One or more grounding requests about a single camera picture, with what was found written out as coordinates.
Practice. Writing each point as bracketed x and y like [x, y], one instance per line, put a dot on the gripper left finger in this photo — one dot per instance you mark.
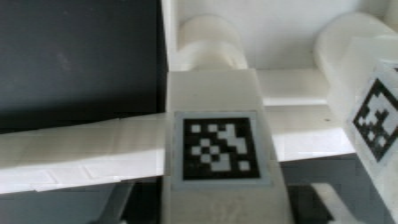
[131, 207]

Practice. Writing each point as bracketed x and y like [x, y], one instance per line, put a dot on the white chair leg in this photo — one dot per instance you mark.
[355, 56]
[222, 179]

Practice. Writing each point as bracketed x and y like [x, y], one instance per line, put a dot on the white U-shaped fence frame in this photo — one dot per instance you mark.
[103, 152]

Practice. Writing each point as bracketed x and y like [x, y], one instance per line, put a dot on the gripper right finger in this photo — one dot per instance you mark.
[318, 207]

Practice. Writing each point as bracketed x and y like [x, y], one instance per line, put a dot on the white chair seat block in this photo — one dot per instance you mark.
[256, 34]

